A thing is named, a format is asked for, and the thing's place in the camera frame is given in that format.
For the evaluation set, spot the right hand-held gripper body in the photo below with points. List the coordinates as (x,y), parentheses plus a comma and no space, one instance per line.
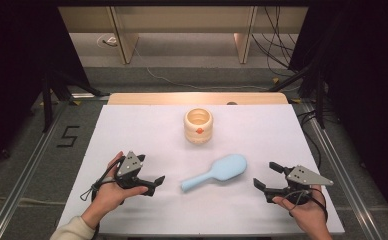
(303,176)

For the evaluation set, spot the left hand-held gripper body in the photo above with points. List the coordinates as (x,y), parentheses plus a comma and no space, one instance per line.
(128,166)

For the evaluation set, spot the light blue hairbrush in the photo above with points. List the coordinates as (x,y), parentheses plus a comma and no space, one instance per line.
(227,166)

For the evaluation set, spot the cream ribbed cup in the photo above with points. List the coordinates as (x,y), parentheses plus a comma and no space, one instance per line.
(198,133)

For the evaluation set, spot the person's right hand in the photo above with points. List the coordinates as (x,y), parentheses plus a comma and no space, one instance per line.
(310,213)

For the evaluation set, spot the person's left hand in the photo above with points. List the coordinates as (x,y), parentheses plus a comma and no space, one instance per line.
(107,196)

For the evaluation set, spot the white table sheet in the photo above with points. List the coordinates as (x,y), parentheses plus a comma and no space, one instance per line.
(182,213)

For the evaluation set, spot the yellow tape piece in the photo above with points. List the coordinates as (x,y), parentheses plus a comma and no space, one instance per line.
(76,102)
(275,80)
(295,100)

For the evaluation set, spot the wooden table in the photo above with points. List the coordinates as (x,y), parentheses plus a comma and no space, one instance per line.
(182,98)

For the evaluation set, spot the black tripod stand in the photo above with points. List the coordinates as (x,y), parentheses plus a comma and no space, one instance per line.
(319,100)
(47,100)

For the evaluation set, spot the black curtain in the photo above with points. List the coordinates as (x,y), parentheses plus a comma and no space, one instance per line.
(368,83)
(12,66)

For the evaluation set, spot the round floor socket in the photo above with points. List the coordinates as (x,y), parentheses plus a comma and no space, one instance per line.
(108,40)

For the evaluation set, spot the beige wooden furniture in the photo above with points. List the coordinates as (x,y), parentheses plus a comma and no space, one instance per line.
(182,20)

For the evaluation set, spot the metal floor rail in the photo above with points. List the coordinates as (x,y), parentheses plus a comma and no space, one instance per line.
(345,173)
(22,173)

